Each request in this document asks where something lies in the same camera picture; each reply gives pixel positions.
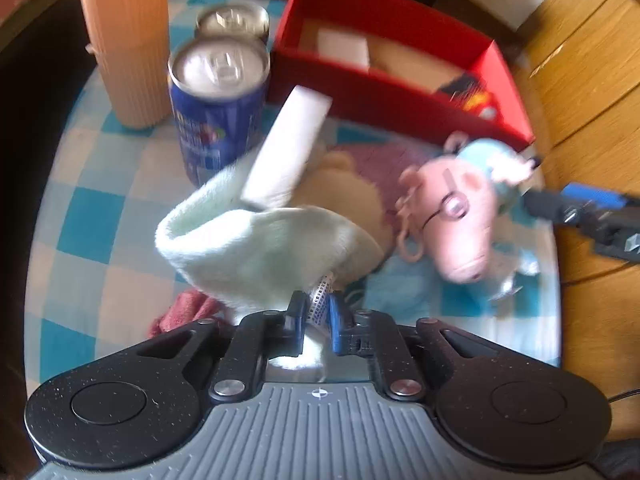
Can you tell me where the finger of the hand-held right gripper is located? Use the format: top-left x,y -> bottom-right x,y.
560,183 -> 640,212
522,190 -> 640,263

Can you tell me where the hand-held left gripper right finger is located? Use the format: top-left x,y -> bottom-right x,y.
327,292 -> 501,404

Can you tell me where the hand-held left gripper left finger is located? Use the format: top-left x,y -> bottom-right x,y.
132,290 -> 308,407

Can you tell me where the pink pig plush toy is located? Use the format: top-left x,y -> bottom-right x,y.
395,132 -> 542,302

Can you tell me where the light green fluffy sock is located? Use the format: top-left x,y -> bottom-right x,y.
155,162 -> 372,312

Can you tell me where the beige plush toy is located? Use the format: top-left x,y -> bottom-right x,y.
299,150 -> 397,282

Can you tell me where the purple knitted towel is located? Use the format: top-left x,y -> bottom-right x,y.
327,141 -> 448,246

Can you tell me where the white sponge block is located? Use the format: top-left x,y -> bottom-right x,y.
241,85 -> 334,209
316,27 -> 371,70

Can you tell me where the red cardboard box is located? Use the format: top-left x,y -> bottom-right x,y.
270,0 -> 536,153

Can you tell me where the dark red cloth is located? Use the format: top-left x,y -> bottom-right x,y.
148,289 -> 223,340

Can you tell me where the black printed packet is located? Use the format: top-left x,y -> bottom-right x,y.
435,72 -> 501,121

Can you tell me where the blue drink can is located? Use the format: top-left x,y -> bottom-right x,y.
167,40 -> 272,188

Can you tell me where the blue white checkered tablecloth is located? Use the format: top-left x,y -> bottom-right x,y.
25,0 -> 563,386

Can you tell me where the dark drink can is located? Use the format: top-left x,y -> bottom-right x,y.
195,2 -> 271,43

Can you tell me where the orange ribbed cup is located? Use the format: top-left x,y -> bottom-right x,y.
74,0 -> 171,131

